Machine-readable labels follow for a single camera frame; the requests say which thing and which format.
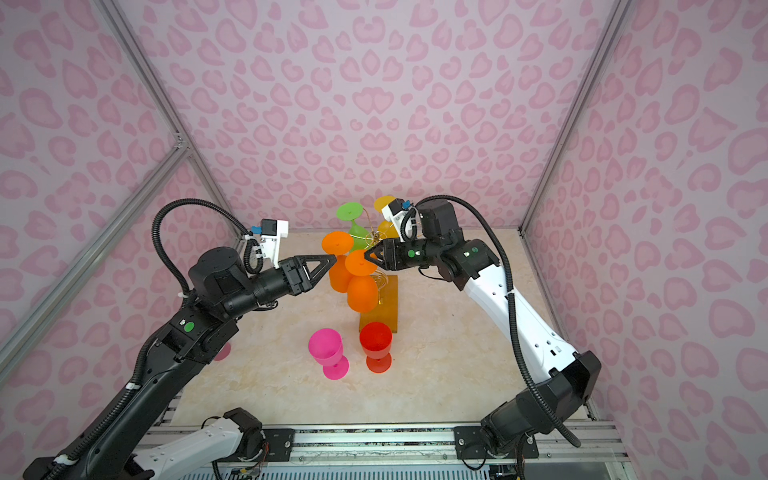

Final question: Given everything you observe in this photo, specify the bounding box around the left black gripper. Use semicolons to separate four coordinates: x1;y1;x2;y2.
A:
224;252;336;323

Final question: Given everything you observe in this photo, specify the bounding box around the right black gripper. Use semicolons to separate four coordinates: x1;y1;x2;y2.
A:
363;237;444;271

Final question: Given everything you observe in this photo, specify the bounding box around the orange wine glass front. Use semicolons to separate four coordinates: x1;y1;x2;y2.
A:
345;250;378;313

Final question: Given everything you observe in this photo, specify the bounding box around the orange wine glass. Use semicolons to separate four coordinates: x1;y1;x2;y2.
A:
321;231;354;293
345;250;378;313

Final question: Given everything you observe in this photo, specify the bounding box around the pink wine glass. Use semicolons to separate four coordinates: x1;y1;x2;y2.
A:
308;328;350;380

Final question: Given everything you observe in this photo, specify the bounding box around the red wine glass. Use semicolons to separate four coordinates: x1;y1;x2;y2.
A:
359;322;393;374

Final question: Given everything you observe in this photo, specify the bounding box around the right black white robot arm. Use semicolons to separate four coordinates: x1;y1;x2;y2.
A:
364;195;602;457

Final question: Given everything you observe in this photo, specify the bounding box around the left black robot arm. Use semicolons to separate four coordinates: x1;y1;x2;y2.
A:
23;247;337;479

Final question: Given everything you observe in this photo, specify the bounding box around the yellow wine glass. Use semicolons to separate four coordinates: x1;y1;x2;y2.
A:
374;195;405;239

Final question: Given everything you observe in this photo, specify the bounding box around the orange wine glass back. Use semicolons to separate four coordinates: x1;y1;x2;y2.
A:
321;231;354;293

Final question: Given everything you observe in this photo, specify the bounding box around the green wine glass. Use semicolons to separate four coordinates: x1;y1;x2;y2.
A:
336;202;373;252

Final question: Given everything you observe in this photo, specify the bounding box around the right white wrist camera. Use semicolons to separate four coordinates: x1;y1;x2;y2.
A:
381;197;417;241

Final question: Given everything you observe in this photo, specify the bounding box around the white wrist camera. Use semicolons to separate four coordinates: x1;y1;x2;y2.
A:
381;197;417;241
242;219;289;275

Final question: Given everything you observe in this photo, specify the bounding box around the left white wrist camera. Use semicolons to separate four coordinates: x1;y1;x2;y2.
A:
242;219;289;275

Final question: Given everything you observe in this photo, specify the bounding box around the gold wire glass rack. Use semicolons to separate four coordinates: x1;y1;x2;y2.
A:
359;226;398;333

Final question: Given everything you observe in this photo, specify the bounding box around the right black corrugated cable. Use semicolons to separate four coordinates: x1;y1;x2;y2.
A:
401;194;583;449

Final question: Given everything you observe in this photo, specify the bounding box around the black corrugated cable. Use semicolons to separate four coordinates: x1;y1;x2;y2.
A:
401;194;583;449
41;197;265;480

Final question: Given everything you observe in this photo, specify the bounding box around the left black corrugated cable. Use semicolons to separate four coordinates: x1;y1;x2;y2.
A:
41;197;265;480

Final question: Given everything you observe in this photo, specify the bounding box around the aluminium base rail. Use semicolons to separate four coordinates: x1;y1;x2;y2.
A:
161;419;637;480

